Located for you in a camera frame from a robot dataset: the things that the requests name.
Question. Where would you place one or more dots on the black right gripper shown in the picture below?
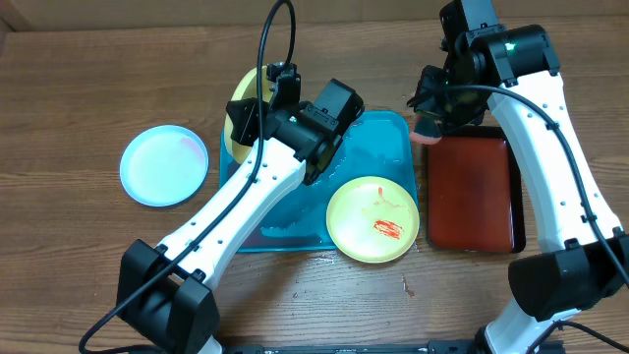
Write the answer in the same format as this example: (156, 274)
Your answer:
(427, 88)

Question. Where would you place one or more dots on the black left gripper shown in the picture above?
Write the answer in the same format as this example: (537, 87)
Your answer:
(243, 131)

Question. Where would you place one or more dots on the orange sponge with green pad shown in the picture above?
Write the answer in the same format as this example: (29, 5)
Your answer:
(425, 132)

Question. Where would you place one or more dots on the light blue plate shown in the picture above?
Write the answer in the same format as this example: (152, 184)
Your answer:
(164, 166)

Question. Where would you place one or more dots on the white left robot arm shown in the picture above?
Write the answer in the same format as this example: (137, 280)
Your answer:
(165, 292)

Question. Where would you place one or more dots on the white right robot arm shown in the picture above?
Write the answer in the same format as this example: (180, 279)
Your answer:
(514, 74)

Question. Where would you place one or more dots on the black tray with red water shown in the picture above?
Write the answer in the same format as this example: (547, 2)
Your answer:
(475, 199)

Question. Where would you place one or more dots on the teal plastic tray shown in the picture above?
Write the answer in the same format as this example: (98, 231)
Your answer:
(377, 144)

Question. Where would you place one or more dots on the cardboard back panel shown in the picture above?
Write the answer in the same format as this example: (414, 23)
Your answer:
(50, 15)

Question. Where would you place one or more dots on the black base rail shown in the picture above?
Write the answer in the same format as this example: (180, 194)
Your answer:
(432, 347)

